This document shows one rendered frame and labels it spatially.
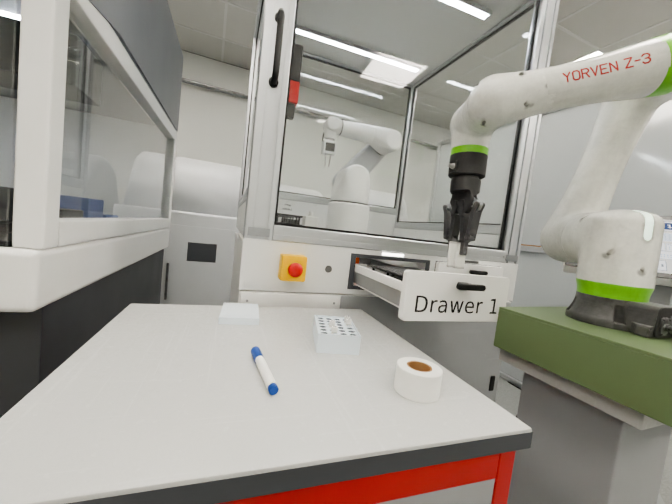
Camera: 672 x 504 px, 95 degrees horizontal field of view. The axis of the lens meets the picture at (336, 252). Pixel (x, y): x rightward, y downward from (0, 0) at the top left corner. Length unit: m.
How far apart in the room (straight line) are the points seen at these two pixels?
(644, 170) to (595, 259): 1.63
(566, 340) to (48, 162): 0.99
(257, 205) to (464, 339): 0.87
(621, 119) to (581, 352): 0.61
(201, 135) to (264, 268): 3.40
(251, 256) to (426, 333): 0.65
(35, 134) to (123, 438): 0.50
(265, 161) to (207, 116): 3.37
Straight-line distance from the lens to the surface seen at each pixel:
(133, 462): 0.39
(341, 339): 0.61
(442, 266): 1.11
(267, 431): 0.41
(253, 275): 0.90
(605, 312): 0.86
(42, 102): 0.73
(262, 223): 0.88
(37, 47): 0.76
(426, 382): 0.50
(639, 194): 2.44
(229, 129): 4.23
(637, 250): 0.86
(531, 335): 0.81
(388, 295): 0.77
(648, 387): 0.73
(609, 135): 1.09
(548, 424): 0.92
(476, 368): 1.36
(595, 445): 0.88
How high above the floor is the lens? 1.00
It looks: 4 degrees down
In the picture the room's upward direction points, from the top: 7 degrees clockwise
